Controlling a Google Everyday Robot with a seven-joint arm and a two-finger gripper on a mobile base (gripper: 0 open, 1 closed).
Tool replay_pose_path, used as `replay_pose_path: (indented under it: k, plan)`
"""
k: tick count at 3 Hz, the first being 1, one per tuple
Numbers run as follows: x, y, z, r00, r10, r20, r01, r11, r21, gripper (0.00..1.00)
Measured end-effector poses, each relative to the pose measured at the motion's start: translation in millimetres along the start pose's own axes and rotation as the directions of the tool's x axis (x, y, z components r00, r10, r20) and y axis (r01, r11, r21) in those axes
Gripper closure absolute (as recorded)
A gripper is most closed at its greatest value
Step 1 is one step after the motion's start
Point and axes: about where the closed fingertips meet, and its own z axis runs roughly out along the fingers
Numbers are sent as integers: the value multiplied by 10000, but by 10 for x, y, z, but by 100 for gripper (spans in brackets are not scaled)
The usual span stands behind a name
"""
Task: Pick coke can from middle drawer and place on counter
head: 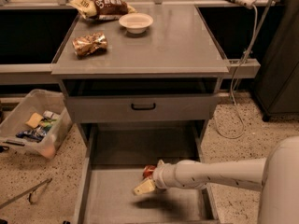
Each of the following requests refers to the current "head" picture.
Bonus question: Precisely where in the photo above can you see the clear plastic bin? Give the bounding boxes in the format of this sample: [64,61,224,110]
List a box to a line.
[0,90,72,159]

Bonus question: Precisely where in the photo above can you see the crushed red coke can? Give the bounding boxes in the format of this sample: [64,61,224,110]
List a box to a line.
[143,165,156,178]

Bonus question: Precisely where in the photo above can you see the closed grey top drawer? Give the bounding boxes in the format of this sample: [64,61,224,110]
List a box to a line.
[64,95,219,123]

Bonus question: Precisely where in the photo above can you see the white bowl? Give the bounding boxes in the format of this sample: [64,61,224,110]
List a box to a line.
[119,13,153,34]

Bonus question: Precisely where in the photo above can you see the crushed gold can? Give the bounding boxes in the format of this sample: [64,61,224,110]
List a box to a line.
[72,32,107,56]

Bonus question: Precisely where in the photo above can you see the open grey middle drawer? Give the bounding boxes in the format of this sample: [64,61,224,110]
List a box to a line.
[74,122,220,224]

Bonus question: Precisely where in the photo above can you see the yellow sponge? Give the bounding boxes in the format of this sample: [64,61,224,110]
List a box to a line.
[25,113,44,129]

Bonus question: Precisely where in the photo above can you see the blue snack packet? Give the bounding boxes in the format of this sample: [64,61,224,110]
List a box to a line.
[16,126,48,143]

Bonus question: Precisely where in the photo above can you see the brown chip bag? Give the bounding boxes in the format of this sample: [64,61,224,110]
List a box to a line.
[69,0,137,21]

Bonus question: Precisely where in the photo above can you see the dark cabinet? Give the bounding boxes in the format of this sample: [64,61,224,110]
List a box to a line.
[253,0,299,121]

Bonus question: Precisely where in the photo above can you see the white cable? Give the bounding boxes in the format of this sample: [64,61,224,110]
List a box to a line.
[213,4,260,140]

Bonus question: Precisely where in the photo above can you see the white small bottle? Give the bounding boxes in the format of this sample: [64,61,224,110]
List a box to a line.
[43,110,60,119]

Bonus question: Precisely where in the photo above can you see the grey drawer cabinet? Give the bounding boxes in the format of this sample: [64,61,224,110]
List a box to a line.
[50,4,231,224]

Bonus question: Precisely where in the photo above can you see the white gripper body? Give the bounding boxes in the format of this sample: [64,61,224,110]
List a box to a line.
[152,163,177,189]

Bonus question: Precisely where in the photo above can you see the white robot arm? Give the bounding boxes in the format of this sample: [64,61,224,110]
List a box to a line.
[134,136,299,224]

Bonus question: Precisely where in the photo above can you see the metal grabber tool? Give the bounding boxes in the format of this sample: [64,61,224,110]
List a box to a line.
[0,178,52,209]

